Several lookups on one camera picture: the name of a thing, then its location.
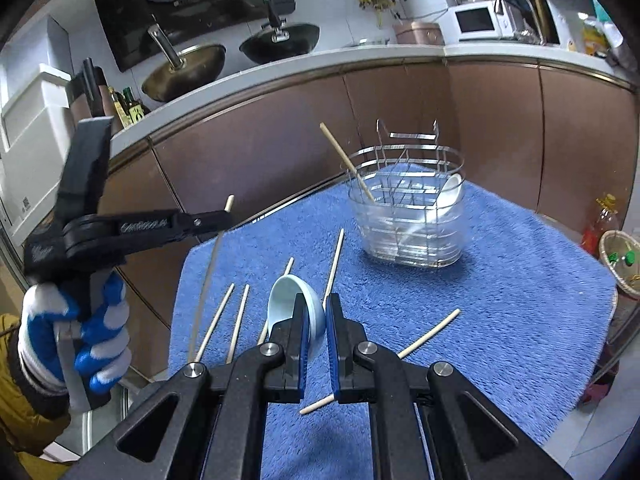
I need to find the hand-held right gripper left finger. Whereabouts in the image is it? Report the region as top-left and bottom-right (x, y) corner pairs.
(65, 292), (311, 480)

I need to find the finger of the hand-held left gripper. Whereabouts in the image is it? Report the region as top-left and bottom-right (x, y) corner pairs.
(119, 209), (234, 257)

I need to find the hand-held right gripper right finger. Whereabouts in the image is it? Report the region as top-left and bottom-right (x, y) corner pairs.
(325, 292), (572, 480)

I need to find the wooden chopstick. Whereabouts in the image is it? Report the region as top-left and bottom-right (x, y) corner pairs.
(188, 195), (235, 363)
(320, 122), (375, 202)
(299, 394), (335, 415)
(397, 308), (461, 359)
(257, 257), (295, 346)
(226, 284), (251, 365)
(195, 283), (236, 362)
(323, 228), (346, 311)

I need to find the light blue ceramic spoon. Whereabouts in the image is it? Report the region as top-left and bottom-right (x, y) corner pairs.
(267, 275), (326, 366)

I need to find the wire utensil basket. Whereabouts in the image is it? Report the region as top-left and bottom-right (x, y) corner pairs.
(346, 119), (467, 269)

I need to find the white ceramic spoon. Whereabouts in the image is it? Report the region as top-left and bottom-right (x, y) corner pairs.
(440, 174), (464, 211)

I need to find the person's left forearm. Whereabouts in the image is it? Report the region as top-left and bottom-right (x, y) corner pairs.
(0, 312), (73, 467)

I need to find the person's left hand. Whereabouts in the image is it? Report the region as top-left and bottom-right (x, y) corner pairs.
(17, 271), (133, 397)

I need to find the white plastic box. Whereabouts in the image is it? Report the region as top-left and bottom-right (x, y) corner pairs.
(0, 62), (76, 241)

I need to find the yellow label oil bottle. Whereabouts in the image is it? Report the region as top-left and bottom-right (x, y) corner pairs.
(108, 86), (126, 129)

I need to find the dark green oil bottle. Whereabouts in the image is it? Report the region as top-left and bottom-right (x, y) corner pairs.
(123, 87), (148, 126)

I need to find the knife block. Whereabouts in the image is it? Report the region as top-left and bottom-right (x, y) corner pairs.
(70, 57), (109, 122)

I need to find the bronze wok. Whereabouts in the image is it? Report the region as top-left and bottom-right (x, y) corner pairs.
(141, 24), (227, 103)

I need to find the blue towel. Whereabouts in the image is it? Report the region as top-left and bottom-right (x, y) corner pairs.
(167, 162), (618, 480)

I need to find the black wok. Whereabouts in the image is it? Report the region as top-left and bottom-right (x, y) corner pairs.
(239, 0), (321, 66)

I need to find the orange cooking oil bottle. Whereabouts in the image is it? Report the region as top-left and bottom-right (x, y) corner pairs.
(581, 194), (621, 260)

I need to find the wicker basket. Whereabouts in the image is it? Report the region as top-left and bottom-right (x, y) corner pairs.
(599, 230), (640, 295)

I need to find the brown rice cooker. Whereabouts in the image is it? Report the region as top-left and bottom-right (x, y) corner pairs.
(394, 21), (445, 46)

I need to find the white microwave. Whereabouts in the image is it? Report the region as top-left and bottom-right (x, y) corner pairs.
(452, 1), (506, 42)

